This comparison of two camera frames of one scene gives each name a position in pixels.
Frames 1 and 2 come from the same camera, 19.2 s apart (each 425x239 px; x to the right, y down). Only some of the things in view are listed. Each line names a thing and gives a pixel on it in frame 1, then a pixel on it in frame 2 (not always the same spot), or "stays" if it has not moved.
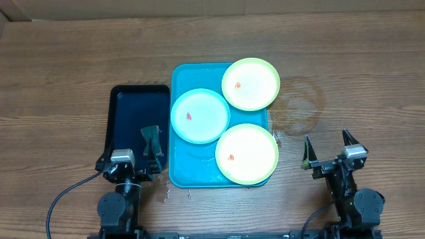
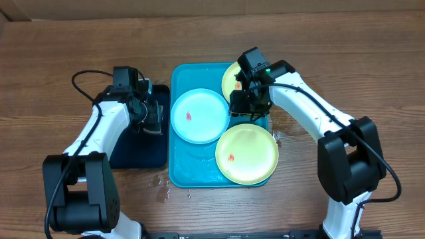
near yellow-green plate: (247, 154) stays
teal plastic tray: (194, 165) stays
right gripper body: (325, 166) -> (253, 105)
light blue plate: (200, 116) stays
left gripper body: (142, 175) -> (141, 117)
